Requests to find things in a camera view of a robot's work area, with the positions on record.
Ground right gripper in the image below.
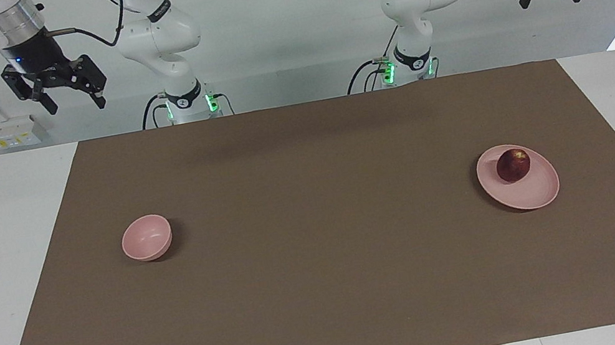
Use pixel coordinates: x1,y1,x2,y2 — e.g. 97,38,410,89
0,18,113,126

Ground pink bowl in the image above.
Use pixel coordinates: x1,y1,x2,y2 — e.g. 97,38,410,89
117,212,177,266

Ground dark red apple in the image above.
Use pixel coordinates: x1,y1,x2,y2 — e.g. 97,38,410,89
493,146,535,186

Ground pink plate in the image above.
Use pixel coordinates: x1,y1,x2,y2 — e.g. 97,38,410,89
473,136,564,218

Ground black cable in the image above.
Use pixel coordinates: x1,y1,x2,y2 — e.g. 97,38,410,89
39,0,131,59
213,90,236,118
336,24,410,96
137,92,174,131

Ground white wall socket box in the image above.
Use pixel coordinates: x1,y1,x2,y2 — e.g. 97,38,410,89
0,113,43,152

